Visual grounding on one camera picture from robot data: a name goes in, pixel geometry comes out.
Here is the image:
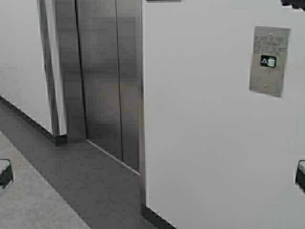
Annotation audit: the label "steel call button panel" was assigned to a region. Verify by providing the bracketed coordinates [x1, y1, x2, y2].
[249, 26, 290, 97]

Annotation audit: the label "elevator call button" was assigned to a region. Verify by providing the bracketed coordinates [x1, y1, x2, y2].
[260, 55, 277, 68]

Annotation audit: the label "steel elevator door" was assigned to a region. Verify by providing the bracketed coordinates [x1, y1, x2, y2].
[54, 0, 142, 171]

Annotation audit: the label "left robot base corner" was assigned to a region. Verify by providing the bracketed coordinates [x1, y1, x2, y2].
[0, 158, 14, 191]

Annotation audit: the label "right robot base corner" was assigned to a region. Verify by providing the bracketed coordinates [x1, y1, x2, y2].
[295, 160, 305, 192]

